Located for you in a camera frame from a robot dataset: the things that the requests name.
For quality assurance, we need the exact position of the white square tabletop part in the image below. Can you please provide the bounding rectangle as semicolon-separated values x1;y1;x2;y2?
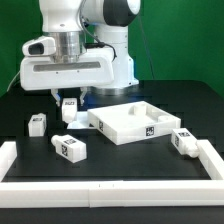
87;101;181;145

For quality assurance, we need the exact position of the grey cable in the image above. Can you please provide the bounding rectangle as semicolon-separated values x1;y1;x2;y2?
6;71;22;93

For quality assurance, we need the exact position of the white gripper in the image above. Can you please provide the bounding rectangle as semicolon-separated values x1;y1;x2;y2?
20;48;114;107

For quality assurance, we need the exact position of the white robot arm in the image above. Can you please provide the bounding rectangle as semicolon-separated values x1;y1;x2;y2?
20;0;141;99

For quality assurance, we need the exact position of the white U-shaped fence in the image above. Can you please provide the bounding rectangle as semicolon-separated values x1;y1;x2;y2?
0;140;224;208

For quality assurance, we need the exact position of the white tag sheet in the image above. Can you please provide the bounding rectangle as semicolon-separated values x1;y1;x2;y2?
67;111;93;129

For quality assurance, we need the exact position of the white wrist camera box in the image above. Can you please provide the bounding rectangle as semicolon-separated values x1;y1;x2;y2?
22;36;56;57

